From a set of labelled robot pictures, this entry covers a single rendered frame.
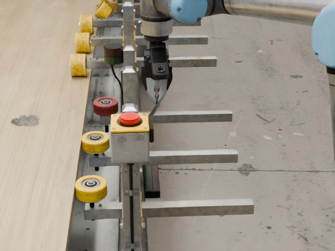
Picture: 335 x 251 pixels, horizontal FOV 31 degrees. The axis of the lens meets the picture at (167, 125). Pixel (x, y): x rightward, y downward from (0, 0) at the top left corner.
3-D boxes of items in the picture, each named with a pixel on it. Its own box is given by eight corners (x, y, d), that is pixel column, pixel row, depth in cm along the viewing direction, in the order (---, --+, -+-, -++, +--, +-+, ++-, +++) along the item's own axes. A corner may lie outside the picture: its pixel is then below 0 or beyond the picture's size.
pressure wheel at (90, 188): (92, 206, 161) (90, 169, 156) (114, 217, 156) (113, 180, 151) (71, 220, 155) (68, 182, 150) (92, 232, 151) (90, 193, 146)
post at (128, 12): (135, 127, 226) (133, 0, 205) (135, 131, 223) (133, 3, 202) (126, 127, 226) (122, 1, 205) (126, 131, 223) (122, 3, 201)
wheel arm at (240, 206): (251, 210, 160) (251, 196, 158) (253, 217, 157) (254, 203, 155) (85, 215, 157) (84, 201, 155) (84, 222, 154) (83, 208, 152)
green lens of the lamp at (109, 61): (123, 58, 189) (123, 51, 188) (123, 64, 183) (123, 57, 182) (104, 58, 188) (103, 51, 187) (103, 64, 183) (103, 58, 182)
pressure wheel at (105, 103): (118, 126, 204) (117, 94, 199) (118, 137, 197) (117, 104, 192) (95, 126, 204) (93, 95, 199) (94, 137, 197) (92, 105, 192)
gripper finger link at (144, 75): (157, 88, 177) (157, 60, 173) (157, 90, 175) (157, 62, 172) (141, 88, 177) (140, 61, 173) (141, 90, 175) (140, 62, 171)
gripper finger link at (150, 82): (155, 97, 183) (155, 69, 179) (156, 105, 178) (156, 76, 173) (145, 97, 183) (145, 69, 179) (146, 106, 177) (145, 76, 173)
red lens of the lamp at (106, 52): (123, 50, 187) (123, 43, 186) (123, 57, 182) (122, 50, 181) (103, 50, 187) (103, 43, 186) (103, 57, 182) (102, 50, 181)
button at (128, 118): (140, 119, 113) (140, 111, 112) (140, 129, 109) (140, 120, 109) (118, 119, 113) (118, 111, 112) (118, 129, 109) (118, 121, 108)
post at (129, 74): (138, 213, 183) (135, 64, 162) (138, 220, 180) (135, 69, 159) (126, 213, 183) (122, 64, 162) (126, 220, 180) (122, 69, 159)
